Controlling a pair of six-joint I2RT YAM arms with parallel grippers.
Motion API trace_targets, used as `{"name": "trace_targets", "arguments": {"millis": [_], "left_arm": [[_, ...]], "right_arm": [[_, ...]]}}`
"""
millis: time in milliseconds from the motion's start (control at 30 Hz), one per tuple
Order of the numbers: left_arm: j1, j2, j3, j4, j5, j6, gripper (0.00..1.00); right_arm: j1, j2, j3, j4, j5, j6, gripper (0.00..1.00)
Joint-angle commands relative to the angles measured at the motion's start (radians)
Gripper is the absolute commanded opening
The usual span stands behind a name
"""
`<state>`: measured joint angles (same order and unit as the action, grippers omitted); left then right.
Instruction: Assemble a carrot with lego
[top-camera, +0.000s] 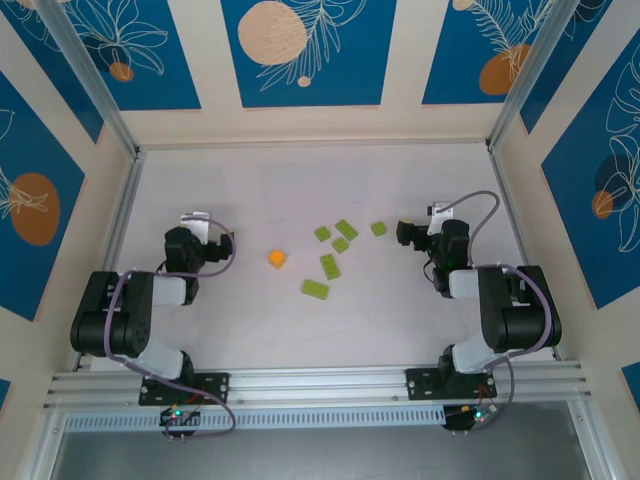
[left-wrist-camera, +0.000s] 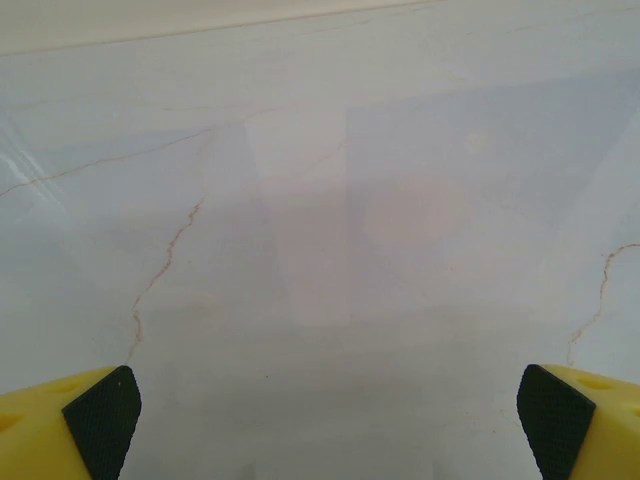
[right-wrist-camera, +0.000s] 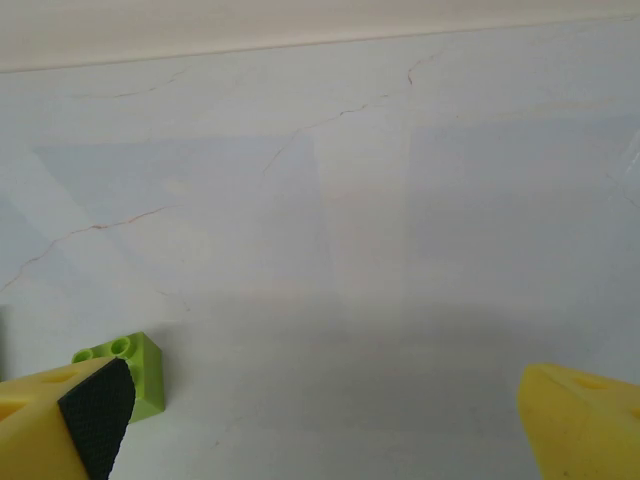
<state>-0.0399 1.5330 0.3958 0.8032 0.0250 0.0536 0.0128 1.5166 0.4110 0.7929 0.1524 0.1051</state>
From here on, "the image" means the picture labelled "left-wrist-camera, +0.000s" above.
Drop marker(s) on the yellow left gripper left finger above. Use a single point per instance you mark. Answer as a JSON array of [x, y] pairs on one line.
[[35, 440]]

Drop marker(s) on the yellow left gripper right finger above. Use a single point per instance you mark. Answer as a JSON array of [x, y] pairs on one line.
[[615, 440]]

